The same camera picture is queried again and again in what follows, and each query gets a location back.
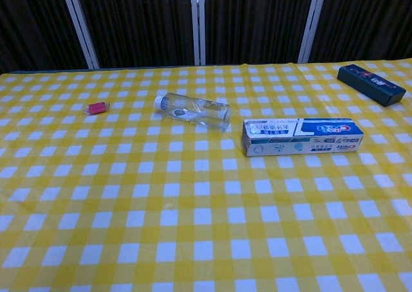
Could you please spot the white blue toothpaste box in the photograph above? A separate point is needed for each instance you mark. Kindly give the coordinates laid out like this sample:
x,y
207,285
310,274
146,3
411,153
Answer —
x,y
302,137

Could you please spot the dark blue rectangular box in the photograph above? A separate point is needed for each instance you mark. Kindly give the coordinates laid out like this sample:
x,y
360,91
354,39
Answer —
x,y
370,83

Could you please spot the clear plastic water bottle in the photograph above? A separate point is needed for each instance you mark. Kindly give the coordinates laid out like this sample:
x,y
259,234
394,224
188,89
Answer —
x,y
196,112

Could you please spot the yellow white checkered tablecloth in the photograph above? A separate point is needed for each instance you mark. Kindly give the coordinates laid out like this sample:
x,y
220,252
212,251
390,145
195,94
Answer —
x,y
180,208

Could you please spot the red wrapped candy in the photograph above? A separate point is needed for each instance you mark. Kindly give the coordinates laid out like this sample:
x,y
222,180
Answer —
x,y
96,108

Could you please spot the dark brown curtain panel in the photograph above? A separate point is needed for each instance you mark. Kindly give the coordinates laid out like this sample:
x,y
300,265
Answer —
x,y
138,23
257,22
367,20
35,26

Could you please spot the white partition frame post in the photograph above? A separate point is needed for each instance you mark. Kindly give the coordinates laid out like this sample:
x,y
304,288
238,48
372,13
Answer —
x,y
310,25
198,23
82,28

